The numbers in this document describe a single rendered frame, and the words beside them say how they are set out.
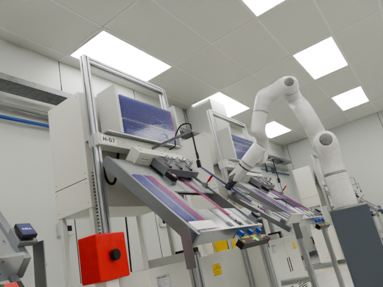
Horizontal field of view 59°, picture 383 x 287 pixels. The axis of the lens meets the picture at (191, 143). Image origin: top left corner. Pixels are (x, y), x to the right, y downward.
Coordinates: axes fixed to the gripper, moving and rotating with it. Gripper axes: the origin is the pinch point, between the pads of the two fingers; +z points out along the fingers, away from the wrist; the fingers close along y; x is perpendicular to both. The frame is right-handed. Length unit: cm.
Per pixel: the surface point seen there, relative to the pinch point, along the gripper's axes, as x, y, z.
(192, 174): -25.5, 0.0, 12.1
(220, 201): -1.8, -8.0, 14.4
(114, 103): -69, 50, -2
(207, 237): 28, 50, 8
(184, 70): -228, -171, -17
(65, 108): -94, 60, 21
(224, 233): 28.4, 35.4, 7.6
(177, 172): -25.5, 17.1, 11.8
